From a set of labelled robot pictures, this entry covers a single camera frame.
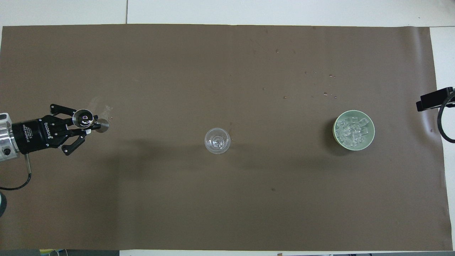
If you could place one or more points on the clear ice cubes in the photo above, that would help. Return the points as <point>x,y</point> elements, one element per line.
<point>352,131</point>

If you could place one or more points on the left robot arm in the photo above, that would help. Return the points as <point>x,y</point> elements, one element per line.
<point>5,138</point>

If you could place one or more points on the clear wine glass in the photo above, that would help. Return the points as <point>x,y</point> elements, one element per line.
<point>217,140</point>

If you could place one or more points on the light green bowl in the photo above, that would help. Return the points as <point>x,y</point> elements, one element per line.
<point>335,136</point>

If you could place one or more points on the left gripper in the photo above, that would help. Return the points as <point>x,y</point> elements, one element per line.
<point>33,135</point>

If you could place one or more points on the metal jigger cup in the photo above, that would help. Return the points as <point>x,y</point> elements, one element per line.
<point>84,118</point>

